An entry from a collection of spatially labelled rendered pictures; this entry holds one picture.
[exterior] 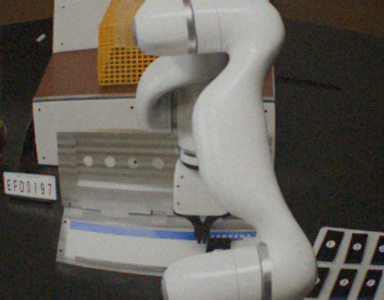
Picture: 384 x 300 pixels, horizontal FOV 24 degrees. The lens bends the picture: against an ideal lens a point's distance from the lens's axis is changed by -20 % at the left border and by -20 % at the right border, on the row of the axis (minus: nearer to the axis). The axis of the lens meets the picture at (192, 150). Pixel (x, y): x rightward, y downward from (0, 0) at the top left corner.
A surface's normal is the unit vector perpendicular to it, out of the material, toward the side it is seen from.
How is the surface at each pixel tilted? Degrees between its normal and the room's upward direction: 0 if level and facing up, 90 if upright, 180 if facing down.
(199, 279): 30
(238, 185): 58
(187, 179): 75
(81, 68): 0
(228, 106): 42
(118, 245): 0
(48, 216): 0
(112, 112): 90
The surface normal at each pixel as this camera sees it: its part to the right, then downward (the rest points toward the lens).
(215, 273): -0.04, -0.56
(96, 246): -0.03, -0.80
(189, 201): -0.10, 0.40
